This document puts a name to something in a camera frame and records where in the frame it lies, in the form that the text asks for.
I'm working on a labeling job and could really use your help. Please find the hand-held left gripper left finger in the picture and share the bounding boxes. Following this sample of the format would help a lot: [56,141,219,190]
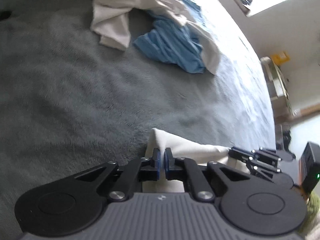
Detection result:
[75,148,162,202]

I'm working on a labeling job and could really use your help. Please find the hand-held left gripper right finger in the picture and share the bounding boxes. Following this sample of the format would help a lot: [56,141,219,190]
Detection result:
[164,147,250,202]

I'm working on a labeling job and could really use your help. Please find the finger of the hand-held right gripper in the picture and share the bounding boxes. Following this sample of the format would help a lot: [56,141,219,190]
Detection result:
[229,146,282,162]
[244,159,279,180]

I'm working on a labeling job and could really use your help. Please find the white printed sweatshirt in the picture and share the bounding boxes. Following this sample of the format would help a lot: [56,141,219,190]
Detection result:
[142,127,250,193]

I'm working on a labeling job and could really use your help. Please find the black shoes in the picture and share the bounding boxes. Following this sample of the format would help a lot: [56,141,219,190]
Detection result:
[282,129,292,152]

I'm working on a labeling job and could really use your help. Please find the long cardboard box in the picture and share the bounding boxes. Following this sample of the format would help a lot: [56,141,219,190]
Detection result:
[292,106,320,117]

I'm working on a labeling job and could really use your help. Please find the cream shelf rack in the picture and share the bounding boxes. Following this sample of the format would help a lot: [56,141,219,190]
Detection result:
[260,56,297,119]

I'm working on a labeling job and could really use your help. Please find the yellow box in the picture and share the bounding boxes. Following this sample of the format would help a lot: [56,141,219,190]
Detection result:
[271,52,291,65]

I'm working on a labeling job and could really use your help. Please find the grey fleece bed blanket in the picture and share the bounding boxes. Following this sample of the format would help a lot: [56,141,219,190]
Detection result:
[0,0,277,240]

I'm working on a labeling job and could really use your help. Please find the blue garment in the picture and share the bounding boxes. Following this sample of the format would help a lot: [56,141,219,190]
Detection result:
[133,0,212,74]

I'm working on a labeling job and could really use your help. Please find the cream long-sleeved garment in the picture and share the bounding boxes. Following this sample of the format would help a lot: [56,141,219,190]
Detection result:
[54,0,222,75]

